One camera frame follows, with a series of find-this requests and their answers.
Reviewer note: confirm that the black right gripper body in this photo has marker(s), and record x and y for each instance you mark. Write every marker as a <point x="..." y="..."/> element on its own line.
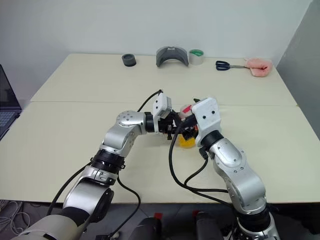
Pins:
<point x="191" y="127"/>

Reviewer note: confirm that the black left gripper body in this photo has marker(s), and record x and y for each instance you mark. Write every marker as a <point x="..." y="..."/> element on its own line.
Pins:
<point x="166" y="127"/>

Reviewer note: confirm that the clear bottle with yellow drink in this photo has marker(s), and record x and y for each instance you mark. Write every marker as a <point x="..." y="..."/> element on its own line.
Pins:
<point x="186" y="144"/>

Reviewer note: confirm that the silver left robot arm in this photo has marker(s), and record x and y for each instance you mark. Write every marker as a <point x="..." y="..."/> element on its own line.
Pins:
<point x="125" y="140"/>

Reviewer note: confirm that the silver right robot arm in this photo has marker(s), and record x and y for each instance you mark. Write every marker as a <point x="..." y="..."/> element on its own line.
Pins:
<point x="240" y="175"/>

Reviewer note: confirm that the tape roll with green core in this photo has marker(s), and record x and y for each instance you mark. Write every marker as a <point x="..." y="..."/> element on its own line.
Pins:
<point x="196" y="60"/>

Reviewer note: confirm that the grey tape dispenser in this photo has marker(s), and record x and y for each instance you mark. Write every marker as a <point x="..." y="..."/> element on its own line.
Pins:
<point x="161" y="58"/>

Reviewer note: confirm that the pink fluffy cloth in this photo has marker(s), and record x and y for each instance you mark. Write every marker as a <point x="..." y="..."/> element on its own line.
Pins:
<point x="260" y="67"/>

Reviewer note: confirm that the dark grey round cup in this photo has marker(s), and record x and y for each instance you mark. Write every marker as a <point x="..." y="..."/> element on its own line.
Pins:
<point x="129" y="61"/>

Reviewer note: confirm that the dark rounded shape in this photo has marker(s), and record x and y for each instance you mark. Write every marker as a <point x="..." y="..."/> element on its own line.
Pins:
<point x="207" y="227"/>
<point x="146" y="228"/>

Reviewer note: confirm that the grey partition panel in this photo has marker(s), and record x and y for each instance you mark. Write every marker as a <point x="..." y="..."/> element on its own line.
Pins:
<point x="300" y="75"/>

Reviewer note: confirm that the dark laptop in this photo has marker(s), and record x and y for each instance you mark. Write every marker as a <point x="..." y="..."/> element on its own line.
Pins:
<point x="7" y="100"/>

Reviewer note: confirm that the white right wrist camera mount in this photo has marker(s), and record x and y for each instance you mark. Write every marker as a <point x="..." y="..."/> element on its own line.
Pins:
<point x="207" y="117"/>

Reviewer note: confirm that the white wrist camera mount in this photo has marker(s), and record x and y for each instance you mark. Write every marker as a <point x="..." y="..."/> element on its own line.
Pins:
<point x="161" y="105"/>
<point x="207" y="117"/>

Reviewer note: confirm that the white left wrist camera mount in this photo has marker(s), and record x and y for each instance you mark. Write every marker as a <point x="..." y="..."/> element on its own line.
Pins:
<point x="161" y="105"/>

